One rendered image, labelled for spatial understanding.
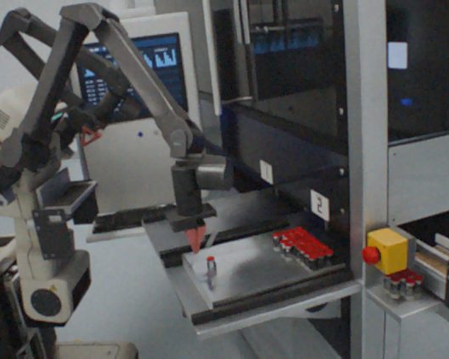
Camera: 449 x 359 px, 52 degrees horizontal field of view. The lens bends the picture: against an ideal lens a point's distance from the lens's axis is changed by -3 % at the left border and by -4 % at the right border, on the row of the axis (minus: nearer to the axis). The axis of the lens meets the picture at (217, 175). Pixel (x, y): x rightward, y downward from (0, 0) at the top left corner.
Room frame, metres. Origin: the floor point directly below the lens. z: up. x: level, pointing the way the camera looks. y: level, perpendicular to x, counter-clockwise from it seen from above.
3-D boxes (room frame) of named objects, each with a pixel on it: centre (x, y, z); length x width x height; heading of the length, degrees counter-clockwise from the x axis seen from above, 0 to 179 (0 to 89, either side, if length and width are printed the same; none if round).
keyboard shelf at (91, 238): (1.73, 0.30, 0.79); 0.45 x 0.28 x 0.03; 96
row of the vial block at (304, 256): (1.10, -0.19, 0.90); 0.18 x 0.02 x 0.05; 17
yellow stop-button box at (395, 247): (0.89, -0.35, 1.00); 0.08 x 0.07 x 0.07; 106
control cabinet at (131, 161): (1.91, 0.29, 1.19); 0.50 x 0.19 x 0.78; 96
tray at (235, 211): (1.42, -0.07, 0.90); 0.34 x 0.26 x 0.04; 106
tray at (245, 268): (1.07, -0.08, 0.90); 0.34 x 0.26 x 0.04; 107
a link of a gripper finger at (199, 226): (0.94, 0.08, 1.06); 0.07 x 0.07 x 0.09; 17
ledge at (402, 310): (0.89, -0.40, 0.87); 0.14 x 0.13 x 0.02; 106
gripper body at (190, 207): (0.95, 0.07, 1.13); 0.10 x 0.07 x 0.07; 107
